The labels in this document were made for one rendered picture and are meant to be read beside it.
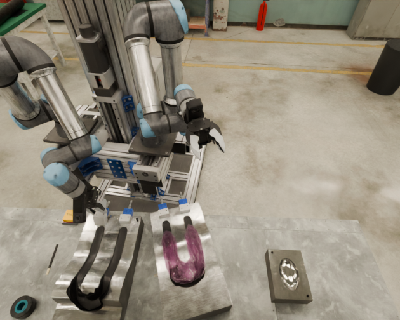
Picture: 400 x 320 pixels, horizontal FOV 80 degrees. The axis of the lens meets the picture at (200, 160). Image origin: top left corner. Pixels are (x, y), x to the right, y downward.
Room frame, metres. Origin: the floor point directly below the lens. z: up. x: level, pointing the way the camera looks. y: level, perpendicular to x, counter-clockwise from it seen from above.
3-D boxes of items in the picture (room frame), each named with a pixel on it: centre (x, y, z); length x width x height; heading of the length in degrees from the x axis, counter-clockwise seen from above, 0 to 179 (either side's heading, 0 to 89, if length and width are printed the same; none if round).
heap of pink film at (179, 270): (0.40, 0.07, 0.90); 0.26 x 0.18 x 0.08; 15
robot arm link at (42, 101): (1.04, 0.75, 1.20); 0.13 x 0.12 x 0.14; 128
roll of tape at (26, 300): (0.20, 0.72, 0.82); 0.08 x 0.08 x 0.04
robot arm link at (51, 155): (0.62, 0.56, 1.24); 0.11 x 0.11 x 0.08; 38
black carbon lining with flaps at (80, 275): (0.34, 0.42, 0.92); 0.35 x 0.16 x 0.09; 178
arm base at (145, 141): (0.97, 0.25, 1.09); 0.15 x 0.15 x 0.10
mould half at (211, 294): (0.40, 0.07, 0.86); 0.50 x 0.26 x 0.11; 15
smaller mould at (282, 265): (0.31, -0.38, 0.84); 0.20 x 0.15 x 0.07; 178
